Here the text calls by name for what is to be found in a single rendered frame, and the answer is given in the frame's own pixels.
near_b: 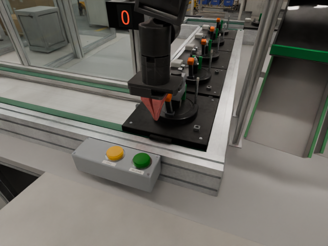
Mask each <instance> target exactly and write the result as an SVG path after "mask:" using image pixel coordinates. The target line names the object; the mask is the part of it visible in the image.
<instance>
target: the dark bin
mask: <svg viewBox="0 0 328 246"><path fill-rule="evenodd" d="M269 55H271V56H277V57H283V58H290V59H296V60H302V61H308V62H317V63H323V64H328V0H288V1H287V5H286V8H285V11H284V14H283V16H282V19H281V22H280V25H279V27H278V30H277V33H276V36H275V38H274V41H273V44H272V46H271V49H270V53H269Z"/></svg>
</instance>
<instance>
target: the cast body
mask: <svg viewBox="0 0 328 246"><path fill-rule="evenodd" d="M170 75H173V76H181V77H183V78H184V79H183V85H182V88H181V90H180V91H178V93H177V95H176V96H173V95H172V98H171V100H174V101H180V100H181V98H182V96H183V94H184V92H185V85H186V82H185V78H186V73H182V72H181V71H179V70H174V71H172V72H171V73H170Z"/></svg>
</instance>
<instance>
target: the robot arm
mask: <svg viewBox="0 0 328 246"><path fill-rule="evenodd" d="M189 1H190V0H135V7H134V11H136V12H138V13H141V14H144V15H147V16H150V17H152V18H150V19H148V20H146V21H145V22H142V23H139V37H140V53H141V69H142V71H139V72H138V73H137V74H136V75H134V76H133V77H132V78H131V79H130V80H129V81H128V82H127V84H128V89H129V93H130V95H134V96H140V97H141V100H142V102H143V103H144V104H145V106H146V107H147V108H148V110H149V111H150V113H151V115H152V117H153V119H154V120H155V121H157V120H158V119H159V116H160V113H161V109H162V106H163V103H164V102H165V100H166V98H167V96H168V94H173V96H176V95H177V93H178V91H180V90H181V88H182V85H183V79H184V78H183V77H181V76H173V75H170V53H171V44H172V43H173V42H174V40H175V39H176V38H177V37H178V35H179V33H180V30H181V24H182V23H183V22H184V19H185V15H186V11H187V8H188V4H189Z"/></svg>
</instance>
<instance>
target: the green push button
mask: <svg viewBox="0 0 328 246"><path fill-rule="evenodd" d="M133 164H134V165H135V167H137V168H145V167H147V166H148V165H149V164H150V156H149V155H148V154H146V153H138V154H136V155H135V156H134V157H133Z"/></svg>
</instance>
